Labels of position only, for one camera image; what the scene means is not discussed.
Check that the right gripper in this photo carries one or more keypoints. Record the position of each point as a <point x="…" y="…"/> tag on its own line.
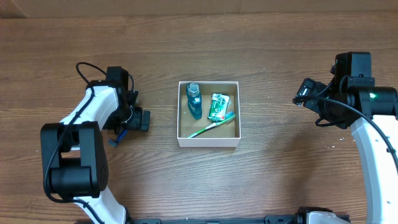
<point x="338" y="119"/>

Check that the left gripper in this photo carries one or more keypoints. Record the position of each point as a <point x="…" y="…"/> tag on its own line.
<point x="137" y="121"/>

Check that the blue mouthwash bottle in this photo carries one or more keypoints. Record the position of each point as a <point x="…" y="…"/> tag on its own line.
<point x="194" y="100"/>

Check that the green white packet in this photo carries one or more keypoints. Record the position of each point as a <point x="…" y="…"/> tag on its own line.
<point x="218" y="107"/>

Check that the green white toothbrush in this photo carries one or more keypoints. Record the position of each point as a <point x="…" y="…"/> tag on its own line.
<point x="229" y="117"/>

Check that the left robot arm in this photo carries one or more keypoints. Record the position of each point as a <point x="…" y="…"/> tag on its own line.
<point x="75" y="167"/>

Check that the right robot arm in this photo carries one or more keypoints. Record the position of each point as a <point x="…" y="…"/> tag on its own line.
<point x="352" y="101"/>

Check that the white cardboard box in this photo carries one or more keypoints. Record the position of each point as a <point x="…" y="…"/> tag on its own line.
<point x="224" y="135"/>

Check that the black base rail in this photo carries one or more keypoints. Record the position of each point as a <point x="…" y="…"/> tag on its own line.
<point x="303" y="215"/>

